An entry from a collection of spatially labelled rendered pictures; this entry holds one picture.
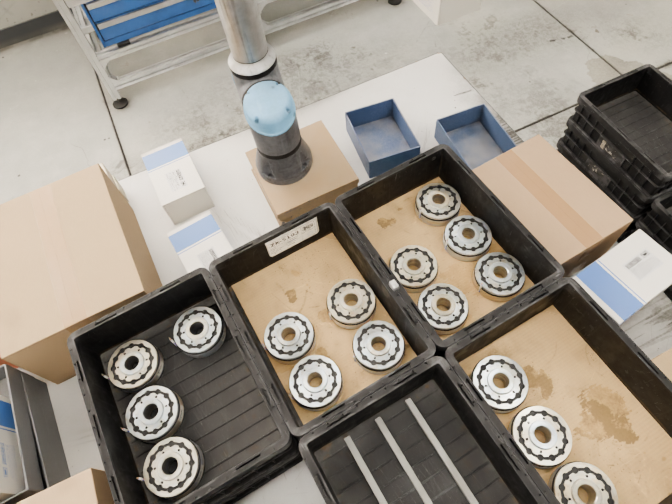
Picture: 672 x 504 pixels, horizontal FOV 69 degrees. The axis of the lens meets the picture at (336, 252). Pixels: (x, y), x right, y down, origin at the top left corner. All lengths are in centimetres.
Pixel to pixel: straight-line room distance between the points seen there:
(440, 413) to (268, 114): 73
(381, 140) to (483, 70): 141
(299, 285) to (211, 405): 30
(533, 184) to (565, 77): 168
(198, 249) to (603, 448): 94
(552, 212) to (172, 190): 94
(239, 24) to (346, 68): 167
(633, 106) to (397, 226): 115
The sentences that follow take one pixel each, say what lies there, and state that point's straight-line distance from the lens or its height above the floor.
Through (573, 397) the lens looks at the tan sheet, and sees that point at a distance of 107.
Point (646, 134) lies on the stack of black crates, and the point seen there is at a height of 49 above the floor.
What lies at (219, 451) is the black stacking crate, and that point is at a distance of 102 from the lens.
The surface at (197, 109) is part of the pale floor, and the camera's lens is 276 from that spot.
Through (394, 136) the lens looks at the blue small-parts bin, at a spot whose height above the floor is 70.
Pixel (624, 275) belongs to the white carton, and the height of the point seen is 88.
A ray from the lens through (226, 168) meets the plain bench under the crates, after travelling 149.
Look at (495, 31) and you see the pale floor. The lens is 307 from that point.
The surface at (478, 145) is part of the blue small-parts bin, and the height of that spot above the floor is 70.
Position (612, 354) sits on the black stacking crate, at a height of 87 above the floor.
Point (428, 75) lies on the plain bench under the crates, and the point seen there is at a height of 70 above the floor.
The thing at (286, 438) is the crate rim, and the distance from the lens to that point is 89.
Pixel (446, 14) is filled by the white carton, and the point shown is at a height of 107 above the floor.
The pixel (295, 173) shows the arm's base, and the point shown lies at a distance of 129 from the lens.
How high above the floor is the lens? 180
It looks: 60 degrees down
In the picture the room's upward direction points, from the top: 9 degrees counter-clockwise
